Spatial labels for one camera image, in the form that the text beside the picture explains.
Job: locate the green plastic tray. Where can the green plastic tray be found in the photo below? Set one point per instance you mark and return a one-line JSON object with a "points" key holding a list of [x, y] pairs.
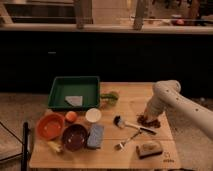
{"points": [[85, 87]]}

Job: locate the dark red grape bunch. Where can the dark red grape bunch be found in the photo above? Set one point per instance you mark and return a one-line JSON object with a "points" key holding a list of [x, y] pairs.
{"points": [[143, 121]]}

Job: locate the dark maroon bowl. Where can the dark maroon bowl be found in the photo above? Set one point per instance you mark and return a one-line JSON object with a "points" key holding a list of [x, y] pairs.
{"points": [[74, 137]]}

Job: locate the orange fruit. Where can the orange fruit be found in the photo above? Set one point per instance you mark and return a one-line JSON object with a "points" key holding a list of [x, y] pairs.
{"points": [[71, 116]]}

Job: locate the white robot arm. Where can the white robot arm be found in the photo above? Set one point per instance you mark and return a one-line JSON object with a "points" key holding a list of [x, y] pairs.
{"points": [[167, 93]]}

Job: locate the black dish brush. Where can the black dish brush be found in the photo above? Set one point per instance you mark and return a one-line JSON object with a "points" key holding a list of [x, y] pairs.
{"points": [[121, 123]]}

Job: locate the grey cloth in tray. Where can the grey cloth in tray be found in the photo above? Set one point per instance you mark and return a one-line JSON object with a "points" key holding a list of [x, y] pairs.
{"points": [[74, 100]]}

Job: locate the orange red bowl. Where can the orange red bowl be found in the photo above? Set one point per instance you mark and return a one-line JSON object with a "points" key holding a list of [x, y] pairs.
{"points": [[50, 126]]}

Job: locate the black chair frame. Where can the black chair frame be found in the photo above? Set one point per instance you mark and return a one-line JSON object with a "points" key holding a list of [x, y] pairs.
{"points": [[24, 154]]}

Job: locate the blue sponge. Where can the blue sponge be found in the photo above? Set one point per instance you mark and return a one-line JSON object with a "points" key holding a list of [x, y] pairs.
{"points": [[95, 136]]}

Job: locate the green leafy vegetable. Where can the green leafy vegetable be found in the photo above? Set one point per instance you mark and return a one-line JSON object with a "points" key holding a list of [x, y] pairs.
{"points": [[110, 98]]}

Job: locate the brown wooden block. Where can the brown wooden block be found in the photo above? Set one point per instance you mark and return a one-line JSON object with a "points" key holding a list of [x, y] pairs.
{"points": [[148, 149]]}

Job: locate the white cup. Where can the white cup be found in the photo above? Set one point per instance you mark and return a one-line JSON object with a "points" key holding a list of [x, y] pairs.
{"points": [[93, 115]]}

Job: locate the silver fork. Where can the silver fork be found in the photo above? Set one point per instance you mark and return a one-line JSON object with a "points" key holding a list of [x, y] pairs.
{"points": [[122, 144]]}

